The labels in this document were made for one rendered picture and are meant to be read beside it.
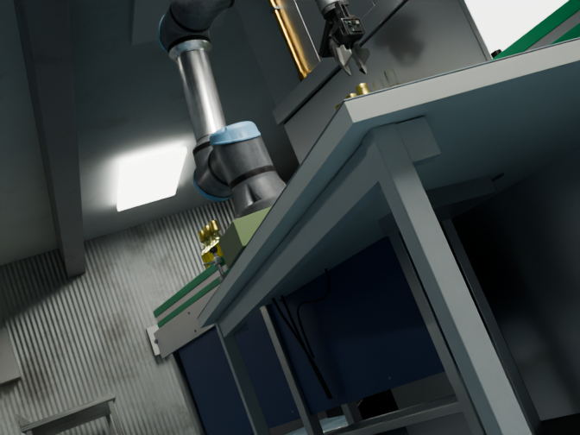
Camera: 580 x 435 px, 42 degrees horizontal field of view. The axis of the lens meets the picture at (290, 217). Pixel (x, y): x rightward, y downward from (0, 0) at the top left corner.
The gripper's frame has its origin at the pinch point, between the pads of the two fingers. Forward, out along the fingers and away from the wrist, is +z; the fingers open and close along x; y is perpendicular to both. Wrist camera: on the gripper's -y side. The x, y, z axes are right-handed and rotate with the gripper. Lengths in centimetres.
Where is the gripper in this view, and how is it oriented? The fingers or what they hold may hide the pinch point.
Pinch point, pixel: (355, 72)
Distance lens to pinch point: 226.7
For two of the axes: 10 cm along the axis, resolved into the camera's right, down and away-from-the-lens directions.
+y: 4.7, -3.7, -8.0
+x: 8.0, -1.9, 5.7
